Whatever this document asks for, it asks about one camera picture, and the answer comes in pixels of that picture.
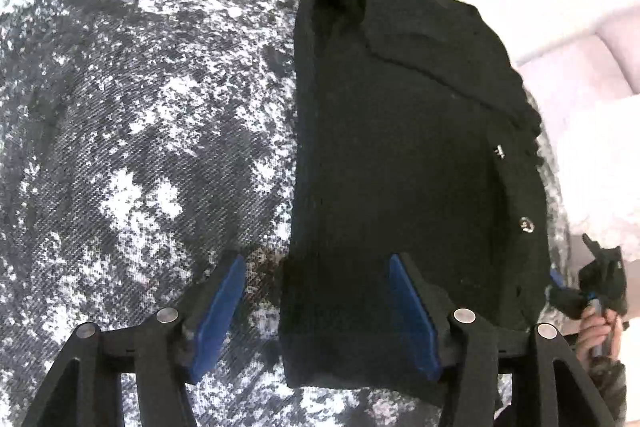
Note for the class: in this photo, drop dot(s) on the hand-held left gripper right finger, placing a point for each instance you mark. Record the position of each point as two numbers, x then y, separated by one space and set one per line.
412 317

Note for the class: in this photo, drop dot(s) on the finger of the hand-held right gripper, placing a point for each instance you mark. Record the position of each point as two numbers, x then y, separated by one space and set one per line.
570 299

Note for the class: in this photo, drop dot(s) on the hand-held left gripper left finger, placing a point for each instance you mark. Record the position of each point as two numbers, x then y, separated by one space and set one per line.
220 312

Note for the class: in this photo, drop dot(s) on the black knit cardigan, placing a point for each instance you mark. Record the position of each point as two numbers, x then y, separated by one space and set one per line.
400 132

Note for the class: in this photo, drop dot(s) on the person's right hand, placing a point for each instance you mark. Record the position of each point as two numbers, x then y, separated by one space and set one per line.
585 337

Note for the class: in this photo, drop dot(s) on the pink padded headboard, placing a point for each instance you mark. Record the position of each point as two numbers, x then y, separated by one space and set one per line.
590 52

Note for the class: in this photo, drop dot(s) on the grey mottled blanket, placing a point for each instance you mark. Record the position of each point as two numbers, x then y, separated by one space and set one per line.
125 107

